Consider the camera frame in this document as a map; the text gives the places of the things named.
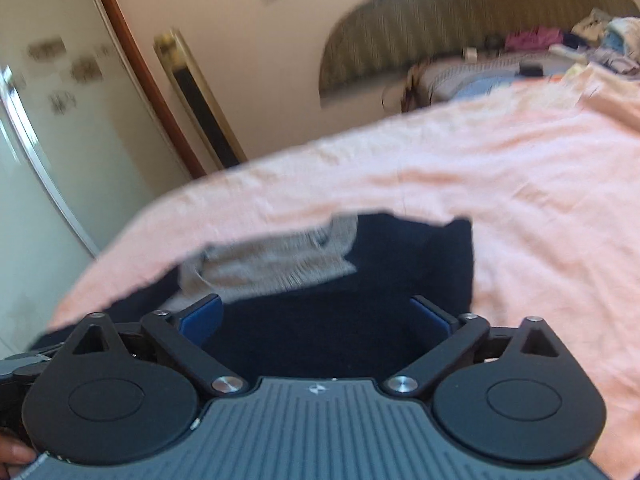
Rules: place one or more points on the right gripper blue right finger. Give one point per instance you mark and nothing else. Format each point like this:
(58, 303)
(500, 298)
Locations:
(430, 323)

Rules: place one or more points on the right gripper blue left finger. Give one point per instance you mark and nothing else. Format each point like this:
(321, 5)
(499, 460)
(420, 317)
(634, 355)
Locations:
(200, 321)

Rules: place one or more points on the grey and navy knit sweater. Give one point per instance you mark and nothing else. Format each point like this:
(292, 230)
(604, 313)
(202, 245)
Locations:
(330, 302)

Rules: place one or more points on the pile of colourful clothes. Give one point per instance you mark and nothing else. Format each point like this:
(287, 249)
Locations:
(598, 38)

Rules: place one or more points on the person's left hand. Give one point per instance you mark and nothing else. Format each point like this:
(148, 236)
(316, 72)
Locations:
(15, 455)

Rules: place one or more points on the pink bed sheet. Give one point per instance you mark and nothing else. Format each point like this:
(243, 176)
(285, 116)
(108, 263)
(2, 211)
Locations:
(548, 174)

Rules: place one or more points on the glass sliding wardrobe door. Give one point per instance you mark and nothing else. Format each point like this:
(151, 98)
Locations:
(81, 154)

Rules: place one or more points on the striped grey pillow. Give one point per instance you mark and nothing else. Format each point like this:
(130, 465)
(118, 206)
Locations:
(454, 79)

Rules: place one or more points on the green striped padded headboard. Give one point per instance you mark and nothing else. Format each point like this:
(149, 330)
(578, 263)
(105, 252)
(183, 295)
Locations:
(381, 37)

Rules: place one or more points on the brown wooden door frame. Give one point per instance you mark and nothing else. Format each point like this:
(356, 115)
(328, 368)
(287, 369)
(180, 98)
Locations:
(150, 90)

